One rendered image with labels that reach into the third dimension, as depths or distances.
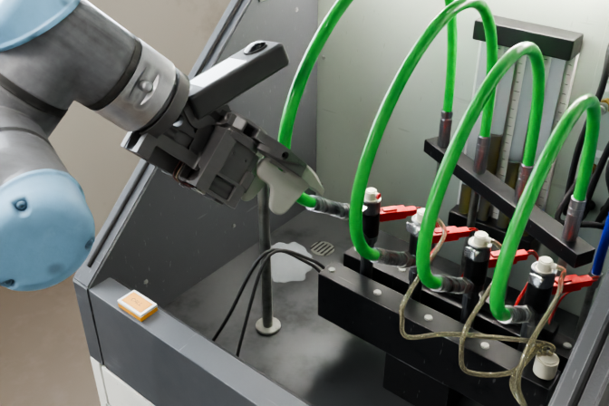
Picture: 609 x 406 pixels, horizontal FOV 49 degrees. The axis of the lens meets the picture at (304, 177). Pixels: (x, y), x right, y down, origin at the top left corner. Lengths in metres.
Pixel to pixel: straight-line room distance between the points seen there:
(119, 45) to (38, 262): 0.20
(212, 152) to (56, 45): 0.17
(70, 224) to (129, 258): 0.61
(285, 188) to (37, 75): 0.26
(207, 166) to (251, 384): 0.33
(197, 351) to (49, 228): 0.49
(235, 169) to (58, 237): 0.24
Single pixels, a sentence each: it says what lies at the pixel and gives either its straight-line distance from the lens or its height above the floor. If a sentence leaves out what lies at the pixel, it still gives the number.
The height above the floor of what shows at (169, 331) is 0.95.
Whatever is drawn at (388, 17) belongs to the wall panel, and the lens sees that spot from 1.13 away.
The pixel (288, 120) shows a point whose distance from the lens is 0.69.
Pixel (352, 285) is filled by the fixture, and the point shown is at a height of 0.98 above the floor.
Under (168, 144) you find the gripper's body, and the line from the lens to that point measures 0.62.
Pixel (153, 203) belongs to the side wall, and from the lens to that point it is 1.04.
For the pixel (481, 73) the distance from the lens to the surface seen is 1.04.
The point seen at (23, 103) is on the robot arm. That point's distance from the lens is 0.56.
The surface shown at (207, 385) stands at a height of 0.92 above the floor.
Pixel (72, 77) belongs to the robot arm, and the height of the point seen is 1.38.
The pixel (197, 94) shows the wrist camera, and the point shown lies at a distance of 0.62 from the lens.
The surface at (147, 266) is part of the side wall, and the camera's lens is 1.09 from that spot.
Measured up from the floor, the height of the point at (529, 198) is 1.26.
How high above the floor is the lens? 1.58
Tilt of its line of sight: 31 degrees down
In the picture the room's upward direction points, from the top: straight up
